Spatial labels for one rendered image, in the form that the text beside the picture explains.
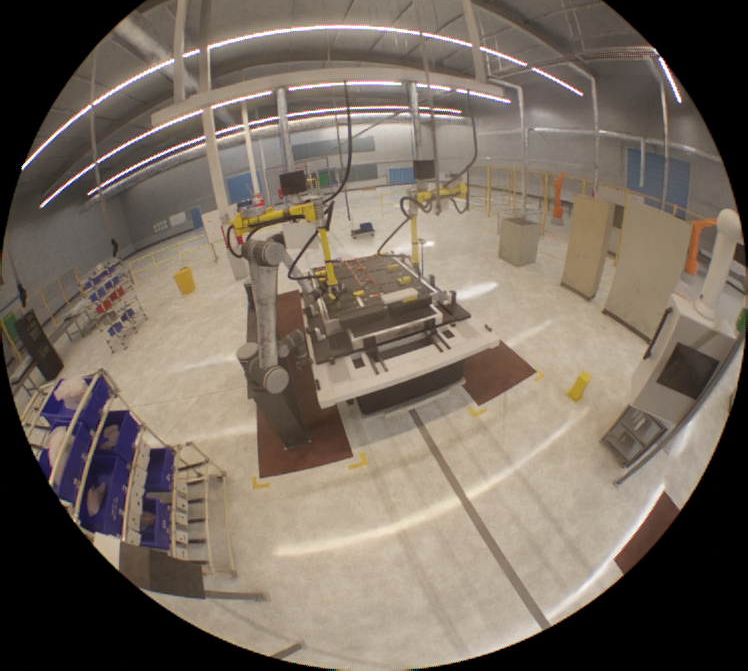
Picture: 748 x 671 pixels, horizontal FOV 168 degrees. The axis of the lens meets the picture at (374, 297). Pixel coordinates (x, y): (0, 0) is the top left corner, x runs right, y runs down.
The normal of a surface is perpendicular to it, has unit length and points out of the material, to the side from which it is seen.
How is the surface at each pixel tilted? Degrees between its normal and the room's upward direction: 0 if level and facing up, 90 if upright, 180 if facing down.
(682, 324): 85
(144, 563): 0
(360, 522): 0
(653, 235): 90
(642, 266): 90
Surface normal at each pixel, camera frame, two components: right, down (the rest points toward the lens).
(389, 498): -0.11, -0.87
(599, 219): -0.94, 0.24
